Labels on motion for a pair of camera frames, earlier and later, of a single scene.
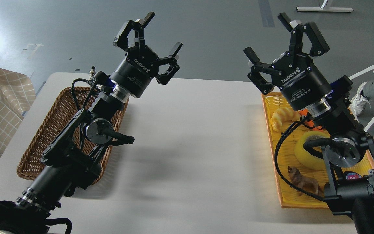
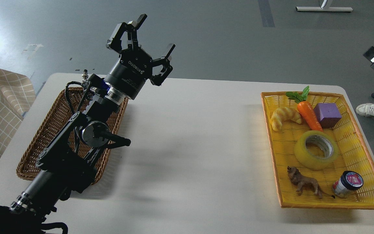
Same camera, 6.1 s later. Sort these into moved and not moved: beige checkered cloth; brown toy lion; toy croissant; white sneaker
Moved: white sneaker
Not moved: toy croissant; beige checkered cloth; brown toy lion
